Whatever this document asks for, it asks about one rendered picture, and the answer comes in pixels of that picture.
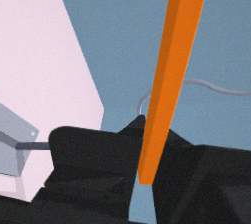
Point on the orange handle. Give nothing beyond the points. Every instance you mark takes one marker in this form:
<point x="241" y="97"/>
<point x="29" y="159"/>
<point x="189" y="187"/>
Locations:
<point x="177" y="39"/>

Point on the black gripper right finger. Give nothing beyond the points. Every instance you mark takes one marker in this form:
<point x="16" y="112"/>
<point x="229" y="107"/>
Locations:
<point x="183" y="166"/>

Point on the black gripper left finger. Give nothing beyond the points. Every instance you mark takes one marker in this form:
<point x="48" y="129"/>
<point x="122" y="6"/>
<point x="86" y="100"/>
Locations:
<point x="116" y="152"/>

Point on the grey wire rig on two posts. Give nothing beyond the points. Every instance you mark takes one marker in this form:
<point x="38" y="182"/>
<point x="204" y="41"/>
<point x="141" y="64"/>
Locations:
<point x="17" y="137"/>

